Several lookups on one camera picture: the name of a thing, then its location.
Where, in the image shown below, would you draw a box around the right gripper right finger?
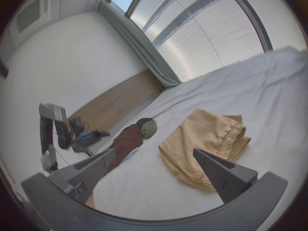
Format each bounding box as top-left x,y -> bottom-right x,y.
192,148 -> 259,205

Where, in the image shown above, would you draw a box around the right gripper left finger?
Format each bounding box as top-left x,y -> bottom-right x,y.
49,148 -> 116,204

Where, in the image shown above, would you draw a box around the tan shorts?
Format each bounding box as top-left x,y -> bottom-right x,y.
158,108 -> 252,192

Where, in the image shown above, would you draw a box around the brown garment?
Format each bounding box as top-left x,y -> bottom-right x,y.
101,124 -> 144,177

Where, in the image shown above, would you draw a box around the black garment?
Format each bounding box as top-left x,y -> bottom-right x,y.
136,117 -> 152,129

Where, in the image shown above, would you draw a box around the green garment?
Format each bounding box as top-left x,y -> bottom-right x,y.
141,119 -> 157,139

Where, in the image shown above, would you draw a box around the grey-green curtain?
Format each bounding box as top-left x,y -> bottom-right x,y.
98,0 -> 182,89

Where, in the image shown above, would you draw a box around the white ceiling air vent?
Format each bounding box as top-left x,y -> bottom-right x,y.
10,0 -> 52,34

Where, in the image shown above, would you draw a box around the window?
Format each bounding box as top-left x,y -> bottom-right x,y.
111,0 -> 282,84

